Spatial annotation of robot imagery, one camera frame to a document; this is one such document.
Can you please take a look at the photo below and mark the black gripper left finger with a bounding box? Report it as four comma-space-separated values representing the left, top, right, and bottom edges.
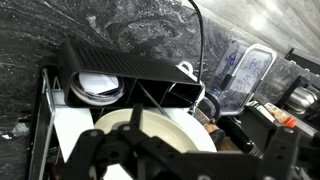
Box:
59, 103, 188, 180

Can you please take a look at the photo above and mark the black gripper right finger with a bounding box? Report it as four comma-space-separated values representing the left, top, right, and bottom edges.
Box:
256, 126, 320, 180

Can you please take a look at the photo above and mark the beige ceramic plate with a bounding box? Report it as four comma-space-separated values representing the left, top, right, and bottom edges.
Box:
94, 108, 218, 180

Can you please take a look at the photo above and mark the bottle with orange cap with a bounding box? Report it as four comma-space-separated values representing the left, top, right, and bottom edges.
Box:
264, 101, 298, 130

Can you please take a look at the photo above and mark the stainless steel container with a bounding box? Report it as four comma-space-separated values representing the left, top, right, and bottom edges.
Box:
285, 85, 318, 115

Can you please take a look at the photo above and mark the white cup in holder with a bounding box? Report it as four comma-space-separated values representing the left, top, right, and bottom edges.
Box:
70, 71, 126, 107

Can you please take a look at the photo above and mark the clear container with blue writing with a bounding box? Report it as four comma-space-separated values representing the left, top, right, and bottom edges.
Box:
208, 40, 278, 117

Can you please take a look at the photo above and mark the black slotted utensil holder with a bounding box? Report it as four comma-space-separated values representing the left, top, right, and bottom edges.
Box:
58, 39, 206, 109

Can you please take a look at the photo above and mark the black wire dish rack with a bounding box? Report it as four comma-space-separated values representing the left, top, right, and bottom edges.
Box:
28, 64, 101, 180

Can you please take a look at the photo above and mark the black curved handle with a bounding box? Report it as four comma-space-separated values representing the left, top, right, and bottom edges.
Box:
202, 91, 222, 125

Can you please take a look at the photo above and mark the black hanging cable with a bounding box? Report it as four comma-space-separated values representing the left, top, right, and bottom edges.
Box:
187, 0, 206, 84

